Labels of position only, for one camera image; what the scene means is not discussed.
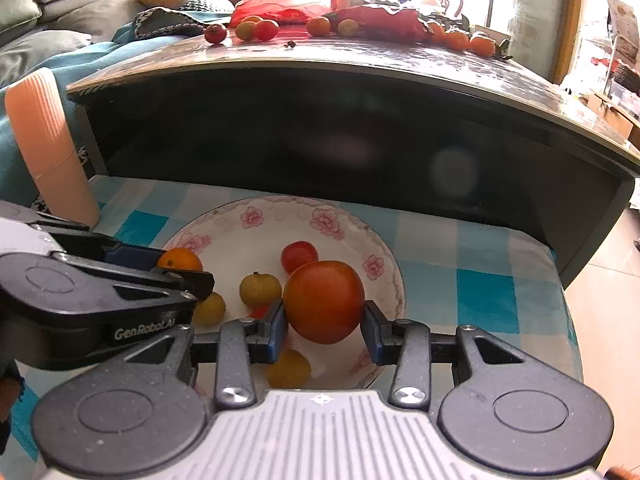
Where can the small yellow-red fruit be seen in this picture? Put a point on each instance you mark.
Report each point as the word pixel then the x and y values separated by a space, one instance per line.
pixel 244 31
pixel 348 27

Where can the wooden media stand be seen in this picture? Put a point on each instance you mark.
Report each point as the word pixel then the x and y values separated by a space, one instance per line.
pixel 617 117

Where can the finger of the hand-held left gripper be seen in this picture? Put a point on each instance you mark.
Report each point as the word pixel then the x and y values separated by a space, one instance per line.
pixel 192 284
pixel 132 256

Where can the small red tomato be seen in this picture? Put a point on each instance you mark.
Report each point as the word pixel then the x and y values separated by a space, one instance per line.
pixel 266 30
pixel 215 33
pixel 299 256
pixel 257 312

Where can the blue white checkered cloth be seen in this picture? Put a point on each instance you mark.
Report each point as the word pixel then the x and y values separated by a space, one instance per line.
pixel 475 280

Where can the houndstooth seat cover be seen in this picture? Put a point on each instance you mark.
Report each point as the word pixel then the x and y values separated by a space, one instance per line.
pixel 41 204

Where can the grey sofa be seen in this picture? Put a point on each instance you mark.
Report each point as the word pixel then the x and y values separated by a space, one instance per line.
pixel 75 5

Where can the dark coffee table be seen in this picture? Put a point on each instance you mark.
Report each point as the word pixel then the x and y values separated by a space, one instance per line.
pixel 350 135

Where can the red flat packet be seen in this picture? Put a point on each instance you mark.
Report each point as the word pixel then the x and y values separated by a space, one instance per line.
pixel 390 21

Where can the metal storage rack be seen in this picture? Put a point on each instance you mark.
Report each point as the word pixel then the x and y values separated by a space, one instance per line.
pixel 622 55

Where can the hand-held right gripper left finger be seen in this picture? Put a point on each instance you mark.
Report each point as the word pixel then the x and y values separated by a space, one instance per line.
pixel 276 332

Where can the houndstooth pillow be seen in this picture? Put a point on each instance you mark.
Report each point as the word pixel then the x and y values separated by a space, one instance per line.
pixel 160 21

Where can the white floral bowl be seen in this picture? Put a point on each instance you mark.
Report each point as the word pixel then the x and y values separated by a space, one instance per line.
pixel 235 252

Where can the yellow-green round fruit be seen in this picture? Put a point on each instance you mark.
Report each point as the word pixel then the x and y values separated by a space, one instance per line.
pixel 260 290

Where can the small orange mandarin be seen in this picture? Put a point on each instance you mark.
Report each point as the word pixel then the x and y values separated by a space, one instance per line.
pixel 482 45
pixel 456 40
pixel 437 33
pixel 318 25

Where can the teal blanket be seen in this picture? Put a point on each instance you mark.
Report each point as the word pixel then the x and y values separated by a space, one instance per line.
pixel 90 60

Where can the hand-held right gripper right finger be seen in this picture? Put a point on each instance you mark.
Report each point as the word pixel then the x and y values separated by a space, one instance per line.
pixel 372 334

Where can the small yellow-orange citrus fruit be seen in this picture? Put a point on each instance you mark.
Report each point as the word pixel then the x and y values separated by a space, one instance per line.
pixel 210 308
pixel 290 369

